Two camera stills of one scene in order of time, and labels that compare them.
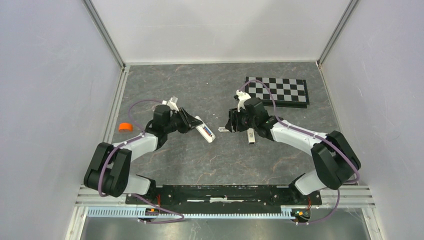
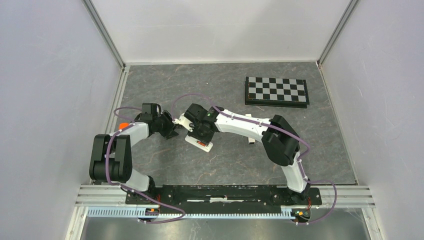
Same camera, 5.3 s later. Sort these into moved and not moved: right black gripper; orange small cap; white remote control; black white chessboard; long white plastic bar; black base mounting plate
Moved: right black gripper; white remote control
Not moved: orange small cap; black base mounting plate; long white plastic bar; black white chessboard
